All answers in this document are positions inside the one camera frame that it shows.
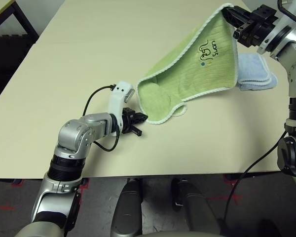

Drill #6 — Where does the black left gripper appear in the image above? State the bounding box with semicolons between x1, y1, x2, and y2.
119;107;148;137

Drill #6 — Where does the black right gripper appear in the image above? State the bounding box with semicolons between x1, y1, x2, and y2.
221;4;279;49

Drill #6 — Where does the green towel with white trim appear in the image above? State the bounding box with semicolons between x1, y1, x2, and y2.
137;2;239;125

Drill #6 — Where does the folded light blue towel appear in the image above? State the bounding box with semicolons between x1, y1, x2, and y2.
236;53;279;91

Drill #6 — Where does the grey robot right leg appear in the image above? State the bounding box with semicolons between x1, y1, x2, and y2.
171;177;222;237

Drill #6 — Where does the black foam floor mat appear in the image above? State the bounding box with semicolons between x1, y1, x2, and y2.
0;34;38;109

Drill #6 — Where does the side table with black legs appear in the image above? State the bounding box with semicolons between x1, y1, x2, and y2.
0;0;39;42

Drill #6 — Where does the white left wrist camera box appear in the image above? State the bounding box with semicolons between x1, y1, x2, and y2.
108;80;135;129

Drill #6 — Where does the black left camera cable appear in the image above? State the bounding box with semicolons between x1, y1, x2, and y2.
82;84;116;116

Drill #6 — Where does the black camera cable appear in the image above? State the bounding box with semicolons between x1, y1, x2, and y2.
277;0;296;28
82;84;116;116

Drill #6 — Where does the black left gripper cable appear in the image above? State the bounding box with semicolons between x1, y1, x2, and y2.
92;124;120;152

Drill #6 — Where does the black right camera cable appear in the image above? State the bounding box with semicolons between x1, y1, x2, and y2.
277;0;296;28

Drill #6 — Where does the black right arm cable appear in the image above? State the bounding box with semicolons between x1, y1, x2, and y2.
222;129;289;237

